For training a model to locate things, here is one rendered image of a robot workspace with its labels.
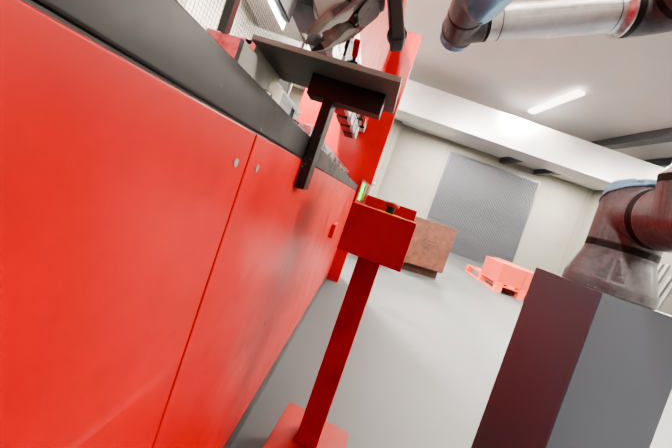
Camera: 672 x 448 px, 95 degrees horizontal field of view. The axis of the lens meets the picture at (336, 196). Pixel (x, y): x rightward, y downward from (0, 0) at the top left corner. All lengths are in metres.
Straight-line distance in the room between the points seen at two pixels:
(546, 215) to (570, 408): 11.56
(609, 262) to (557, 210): 11.66
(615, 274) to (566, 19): 0.51
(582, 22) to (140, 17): 0.80
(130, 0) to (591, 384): 0.81
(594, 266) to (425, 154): 9.86
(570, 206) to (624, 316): 11.96
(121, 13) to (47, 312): 0.16
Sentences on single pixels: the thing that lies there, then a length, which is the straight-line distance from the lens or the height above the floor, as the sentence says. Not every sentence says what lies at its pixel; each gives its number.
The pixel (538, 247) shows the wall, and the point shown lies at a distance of 12.25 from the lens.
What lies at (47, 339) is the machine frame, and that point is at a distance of 0.25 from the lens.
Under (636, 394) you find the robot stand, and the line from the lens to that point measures 0.84.
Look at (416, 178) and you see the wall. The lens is 10.42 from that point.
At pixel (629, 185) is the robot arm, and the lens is 0.83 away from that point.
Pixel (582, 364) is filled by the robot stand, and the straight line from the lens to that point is 0.76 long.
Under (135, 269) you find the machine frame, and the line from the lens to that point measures 0.28.
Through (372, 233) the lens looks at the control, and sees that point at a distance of 0.74.
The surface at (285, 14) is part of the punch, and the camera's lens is 0.74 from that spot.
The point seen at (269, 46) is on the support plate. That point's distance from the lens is 0.59.
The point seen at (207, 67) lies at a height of 0.85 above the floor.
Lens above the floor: 0.80
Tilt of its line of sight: 1 degrees down
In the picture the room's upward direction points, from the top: 19 degrees clockwise
